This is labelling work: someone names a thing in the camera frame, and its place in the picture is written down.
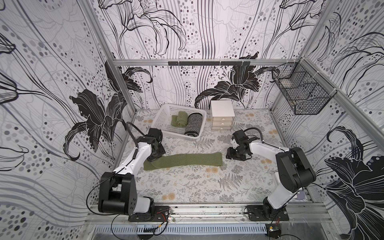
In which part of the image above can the white plastic perforated basket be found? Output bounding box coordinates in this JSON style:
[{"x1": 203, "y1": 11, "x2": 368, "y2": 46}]
[{"x1": 152, "y1": 104, "x2": 207, "y2": 140}]

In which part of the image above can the green knit scarf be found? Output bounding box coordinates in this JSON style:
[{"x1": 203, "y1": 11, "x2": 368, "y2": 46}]
[
  {"x1": 171, "y1": 111, "x2": 189, "y2": 128},
  {"x1": 144, "y1": 152, "x2": 223, "y2": 171}
]

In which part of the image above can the black white patterned knit scarf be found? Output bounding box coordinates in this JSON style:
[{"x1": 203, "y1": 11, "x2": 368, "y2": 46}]
[{"x1": 184, "y1": 112, "x2": 203, "y2": 137}]

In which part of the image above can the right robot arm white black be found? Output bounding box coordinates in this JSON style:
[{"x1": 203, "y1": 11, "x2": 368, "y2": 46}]
[{"x1": 226, "y1": 128, "x2": 317, "y2": 222}]

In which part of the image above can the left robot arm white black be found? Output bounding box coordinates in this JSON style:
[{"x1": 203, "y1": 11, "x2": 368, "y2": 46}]
[{"x1": 98, "y1": 128, "x2": 166, "y2": 219}]

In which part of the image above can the white small drawer box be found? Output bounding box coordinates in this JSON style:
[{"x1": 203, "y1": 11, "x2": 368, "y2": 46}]
[{"x1": 211, "y1": 100, "x2": 235, "y2": 131}]

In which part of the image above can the small black electronics box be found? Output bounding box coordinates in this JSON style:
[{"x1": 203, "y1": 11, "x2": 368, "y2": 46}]
[{"x1": 266, "y1": 225, "x2": 282, "y2": 240}]

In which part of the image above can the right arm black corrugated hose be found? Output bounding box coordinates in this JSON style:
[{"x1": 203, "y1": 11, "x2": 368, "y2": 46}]
[{"x1": 243, "y1": 127, "x2": 265, "y2": 143}]

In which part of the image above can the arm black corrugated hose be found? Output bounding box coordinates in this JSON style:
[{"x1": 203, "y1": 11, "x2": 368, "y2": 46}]
[
  {"x1": 243, "y1": 127, "x2": 265, "y2": 143},
  {"x1": 125, "y1": 121, "x2": 146, "y2": 160}
]

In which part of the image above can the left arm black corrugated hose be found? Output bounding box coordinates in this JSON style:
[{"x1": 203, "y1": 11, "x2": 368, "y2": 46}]
[{"x1": 125, "y1": 121, "x2": 146, "y2": 160}]

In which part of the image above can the black hook rail on wall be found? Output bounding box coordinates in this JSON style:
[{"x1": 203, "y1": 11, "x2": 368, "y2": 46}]
[{"x1": 168, "y1": 61, "x2": 251, "y2": 66}]

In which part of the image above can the black wire wall basket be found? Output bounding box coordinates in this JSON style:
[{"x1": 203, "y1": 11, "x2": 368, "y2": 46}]
[{"x1": 271, "y1": 63, "x2": 338, "y2": 116}]

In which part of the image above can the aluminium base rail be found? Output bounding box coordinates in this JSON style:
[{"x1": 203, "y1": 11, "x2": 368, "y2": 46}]
[{"x1": 89, "y1": 203, "x2": 334, "y2": 224}]

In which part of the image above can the white slotted cable duct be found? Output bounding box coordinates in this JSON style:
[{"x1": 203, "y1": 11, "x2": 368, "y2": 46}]
[{"x1": 94, "y1": 224, "x2": 267, "y2": 235}]

